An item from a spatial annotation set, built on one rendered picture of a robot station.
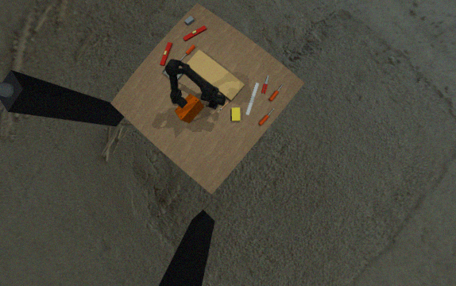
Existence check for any yellow rectangular block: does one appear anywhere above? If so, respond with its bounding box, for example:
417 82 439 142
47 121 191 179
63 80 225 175
232 107 241 122

